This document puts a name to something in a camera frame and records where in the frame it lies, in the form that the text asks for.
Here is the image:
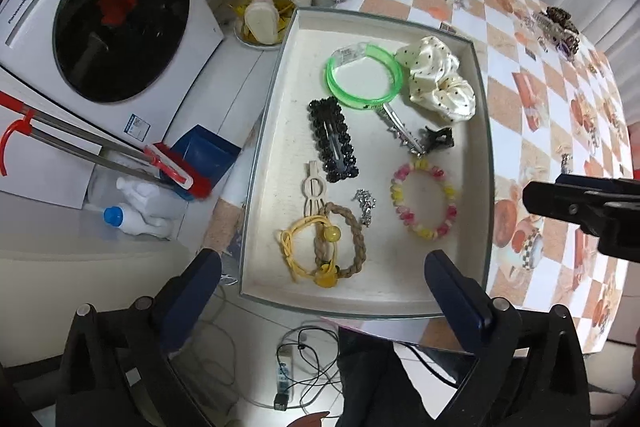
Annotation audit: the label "white blue-capped bottle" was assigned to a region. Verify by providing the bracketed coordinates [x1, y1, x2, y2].
[103, 204, 174, 239]

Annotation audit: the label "patterned checkered tablecloth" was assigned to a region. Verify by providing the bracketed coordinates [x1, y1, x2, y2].
[336, 0, 631, 353]

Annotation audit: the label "white washing machine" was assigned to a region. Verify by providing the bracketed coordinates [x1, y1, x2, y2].
[1, 0, 224, 145]

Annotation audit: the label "white power strip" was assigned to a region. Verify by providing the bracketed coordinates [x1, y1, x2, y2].
[273, 343, 294, 411]

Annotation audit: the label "white shallow tray box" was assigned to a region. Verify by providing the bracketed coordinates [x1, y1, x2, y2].
[240, 8, 495, 319]

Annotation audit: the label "green translucent bracelet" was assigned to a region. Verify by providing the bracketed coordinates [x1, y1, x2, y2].
[324, 41, 406, 112]

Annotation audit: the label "small silver charm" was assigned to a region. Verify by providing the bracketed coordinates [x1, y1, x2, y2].
[560, 153, 573, 174]

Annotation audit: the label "silver chain charm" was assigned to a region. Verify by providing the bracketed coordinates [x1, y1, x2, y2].
[354, 188, 376, 228]

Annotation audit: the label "red handled mop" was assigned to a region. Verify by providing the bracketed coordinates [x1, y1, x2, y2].
[0, 91, 214, 200]

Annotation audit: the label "pastel spiral hair tie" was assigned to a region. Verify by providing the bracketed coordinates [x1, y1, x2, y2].
[389, 157, 460, 242]

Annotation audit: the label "cream polka dot scrunchie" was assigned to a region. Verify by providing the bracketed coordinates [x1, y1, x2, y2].
[395, 36, 476, 124]

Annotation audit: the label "purple hair ties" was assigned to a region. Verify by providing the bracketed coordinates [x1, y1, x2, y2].
[556, 33, 583, 58]

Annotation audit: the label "beige braided hair tie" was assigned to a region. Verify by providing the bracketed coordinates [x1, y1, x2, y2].
[302, 159, 368, 281]

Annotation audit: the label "black beaded hair clip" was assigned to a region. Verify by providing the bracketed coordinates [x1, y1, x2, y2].
[307, 96, 359, 183]

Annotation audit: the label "small black claw clip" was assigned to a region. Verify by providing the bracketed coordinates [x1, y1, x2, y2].
[420, 126, 454, 154]

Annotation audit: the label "yellow cord hair tie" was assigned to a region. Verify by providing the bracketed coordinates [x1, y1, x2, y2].
[276, 213, 344, 290]

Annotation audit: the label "silver spiked hair clip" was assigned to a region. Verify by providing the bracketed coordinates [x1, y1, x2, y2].
[376, 104, 425, 157]

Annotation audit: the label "blue dustpan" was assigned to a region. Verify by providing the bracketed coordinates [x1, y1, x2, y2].
[169, 124, 241, 188]

